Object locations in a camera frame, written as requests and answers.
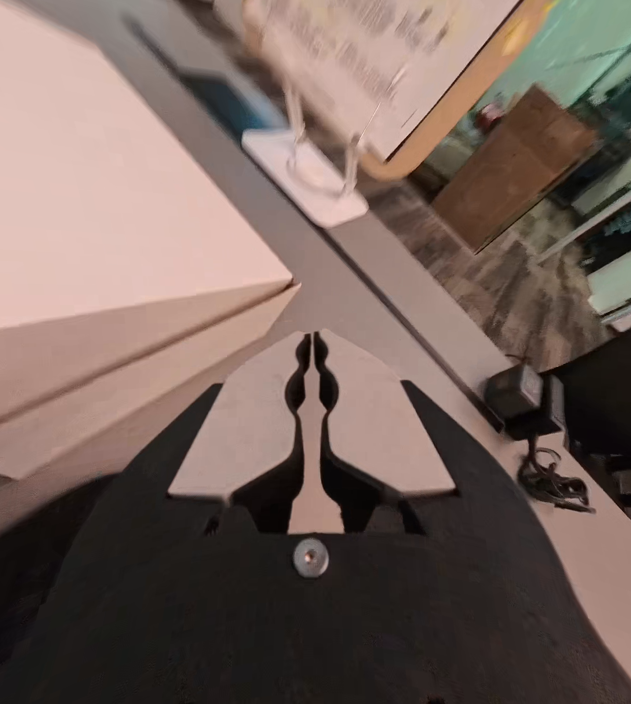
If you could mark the white cardboard mailer box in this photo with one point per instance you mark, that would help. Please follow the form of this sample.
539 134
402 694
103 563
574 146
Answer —
73 192

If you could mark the black power adapter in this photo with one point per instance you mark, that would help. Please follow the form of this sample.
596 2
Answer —
513 388

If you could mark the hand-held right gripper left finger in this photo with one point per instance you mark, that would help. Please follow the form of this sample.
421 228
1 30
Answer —
238 434

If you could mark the yellow smiley sticker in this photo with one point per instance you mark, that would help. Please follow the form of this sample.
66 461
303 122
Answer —
519 33

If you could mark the wooden backing board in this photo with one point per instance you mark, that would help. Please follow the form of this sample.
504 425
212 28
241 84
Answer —
458 110

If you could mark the printed instruction sheet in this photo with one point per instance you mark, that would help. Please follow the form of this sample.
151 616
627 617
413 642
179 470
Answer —
348 55

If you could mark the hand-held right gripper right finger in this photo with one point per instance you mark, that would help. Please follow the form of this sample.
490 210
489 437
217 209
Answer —
381 434

